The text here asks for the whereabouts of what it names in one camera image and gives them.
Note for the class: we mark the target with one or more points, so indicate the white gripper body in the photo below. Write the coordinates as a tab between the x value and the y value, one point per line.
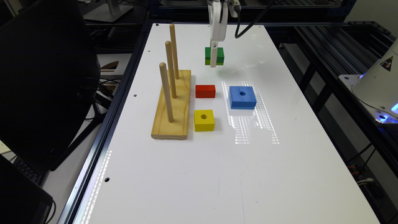
218	17

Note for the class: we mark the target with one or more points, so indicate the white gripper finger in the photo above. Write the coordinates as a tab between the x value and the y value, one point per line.
213	54

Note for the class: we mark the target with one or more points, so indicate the green wooden block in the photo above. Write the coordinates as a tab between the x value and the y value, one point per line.
219	59

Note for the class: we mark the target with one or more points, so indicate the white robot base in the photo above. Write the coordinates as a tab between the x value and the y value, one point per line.
376	89

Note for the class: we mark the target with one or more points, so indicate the red wooden block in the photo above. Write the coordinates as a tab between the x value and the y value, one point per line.
205	91

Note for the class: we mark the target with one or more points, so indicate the blue wooden block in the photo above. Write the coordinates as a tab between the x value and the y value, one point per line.
242	97

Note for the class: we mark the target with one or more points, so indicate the yellow wooden block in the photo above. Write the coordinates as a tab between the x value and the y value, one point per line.
204	120

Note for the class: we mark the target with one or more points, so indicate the far wooden peg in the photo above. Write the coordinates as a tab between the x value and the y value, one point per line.
174	50

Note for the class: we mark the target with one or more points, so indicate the wooden peg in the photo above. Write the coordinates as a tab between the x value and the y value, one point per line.
174	50
166	89
170	63

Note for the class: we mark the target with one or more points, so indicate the middle wooden peg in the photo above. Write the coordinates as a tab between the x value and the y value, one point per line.
170	63

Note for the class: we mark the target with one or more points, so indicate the near wooden peg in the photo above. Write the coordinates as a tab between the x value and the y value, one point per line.
166	89

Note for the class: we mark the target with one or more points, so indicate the wooden peg base board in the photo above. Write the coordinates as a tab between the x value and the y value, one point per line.
176	130

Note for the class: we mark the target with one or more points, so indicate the monitor stand base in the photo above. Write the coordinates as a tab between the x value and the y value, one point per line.
108	12

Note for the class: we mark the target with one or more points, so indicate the black laptop corner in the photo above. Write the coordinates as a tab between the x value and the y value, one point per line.
22	201

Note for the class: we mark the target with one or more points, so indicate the black aluminium frame rack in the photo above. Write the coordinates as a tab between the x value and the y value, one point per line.
331	50

